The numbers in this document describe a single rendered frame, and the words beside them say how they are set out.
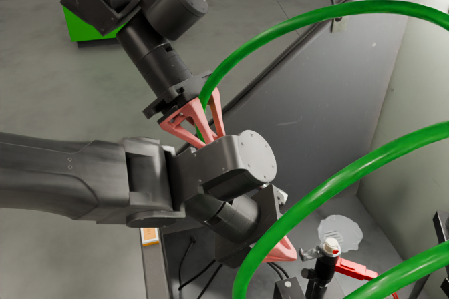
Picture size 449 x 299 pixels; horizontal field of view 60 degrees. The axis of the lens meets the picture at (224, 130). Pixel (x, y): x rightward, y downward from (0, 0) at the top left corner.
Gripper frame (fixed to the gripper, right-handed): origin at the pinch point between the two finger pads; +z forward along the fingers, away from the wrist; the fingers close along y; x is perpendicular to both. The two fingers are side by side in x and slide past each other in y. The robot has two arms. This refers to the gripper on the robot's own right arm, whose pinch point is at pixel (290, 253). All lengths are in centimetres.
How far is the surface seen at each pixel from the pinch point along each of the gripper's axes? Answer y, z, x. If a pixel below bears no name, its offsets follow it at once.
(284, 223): 10.3, -15.6, -10.0
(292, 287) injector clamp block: -8.4, 11.5, 3.4
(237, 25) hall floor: -74, 82, 350
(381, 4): 26.8, -16.4, 8.0
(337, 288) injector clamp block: -3.4, 16.5, 3.3
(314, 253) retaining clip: 1.9, 2.7, 0.3
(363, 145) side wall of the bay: 7.5, 25.0, 37.6
